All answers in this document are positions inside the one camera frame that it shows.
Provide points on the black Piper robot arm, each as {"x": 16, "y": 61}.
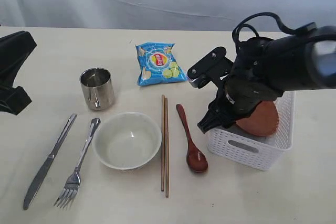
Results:
{"x": 53, "y": 63}

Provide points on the blue-grey utensil handle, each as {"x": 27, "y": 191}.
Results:
{"x": 72, "y": 183}

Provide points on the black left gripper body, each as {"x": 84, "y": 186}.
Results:
{"x": 14, "y": 100}

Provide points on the white plastic perforated basket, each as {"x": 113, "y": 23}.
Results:
{"x": 254, "y": 151}

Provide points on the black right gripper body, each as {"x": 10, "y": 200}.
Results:
{"x": 239, "y": 98}

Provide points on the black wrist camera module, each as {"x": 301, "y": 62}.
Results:
{"x": 213, "y": 67}

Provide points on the dark wooden chopstick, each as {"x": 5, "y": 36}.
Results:
{"x": 167, "y": 151}

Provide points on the pale green ceramic bowl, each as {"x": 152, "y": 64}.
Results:
{"x": 127, "y": 141}

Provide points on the grey metal utensil handle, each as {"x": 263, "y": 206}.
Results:
{"x": 42, "y": 172}

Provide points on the shiny steel cup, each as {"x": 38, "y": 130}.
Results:
{"x": 97, "y": 88}

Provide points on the dark brown wooden plate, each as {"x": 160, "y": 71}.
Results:
{"x": 262, "y": 122}

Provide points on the light wooden chopstick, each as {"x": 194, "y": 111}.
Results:
{"x": 163, "y": 142}

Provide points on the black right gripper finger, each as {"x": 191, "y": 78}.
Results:
{"x": 213, "y": 119}

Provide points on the blue chips bag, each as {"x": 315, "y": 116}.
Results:
{"x": 158, "y": 64}

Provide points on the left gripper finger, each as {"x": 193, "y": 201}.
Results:
{"x": 15, "y": 49}

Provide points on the dark brown wooden spoon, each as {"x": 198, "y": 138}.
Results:
{"x": 195, "y": 159}

